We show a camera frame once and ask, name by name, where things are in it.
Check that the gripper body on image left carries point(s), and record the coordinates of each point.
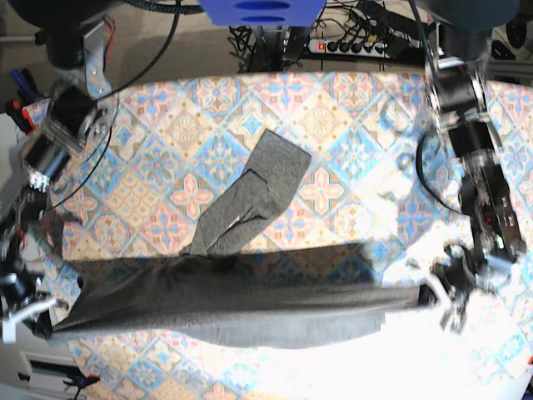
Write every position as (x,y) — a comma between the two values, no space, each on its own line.
(22,303)

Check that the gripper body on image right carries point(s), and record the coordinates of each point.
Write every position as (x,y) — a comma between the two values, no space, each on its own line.
(449,284)

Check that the grey t-shirt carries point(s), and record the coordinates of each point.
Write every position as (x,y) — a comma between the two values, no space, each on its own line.
(205,294)

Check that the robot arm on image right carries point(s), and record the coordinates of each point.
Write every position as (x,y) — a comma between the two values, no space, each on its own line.
(456,37)

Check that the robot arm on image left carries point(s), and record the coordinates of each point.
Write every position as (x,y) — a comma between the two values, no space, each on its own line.
(78,113)

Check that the white vent panel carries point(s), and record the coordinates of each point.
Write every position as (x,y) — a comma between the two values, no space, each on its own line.
(47,374)

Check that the black orange clamp bottom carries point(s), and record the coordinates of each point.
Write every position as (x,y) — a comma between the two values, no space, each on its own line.
(81,381)

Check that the patterned tablecloth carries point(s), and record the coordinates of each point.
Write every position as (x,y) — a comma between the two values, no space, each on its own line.
(331,157)

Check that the red black clamp left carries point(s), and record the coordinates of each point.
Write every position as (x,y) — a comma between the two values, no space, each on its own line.
(20,116)

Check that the white power strip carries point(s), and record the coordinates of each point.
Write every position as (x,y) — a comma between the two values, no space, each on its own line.
(350,48)

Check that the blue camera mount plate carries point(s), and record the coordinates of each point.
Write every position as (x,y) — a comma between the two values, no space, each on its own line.
(268,13)

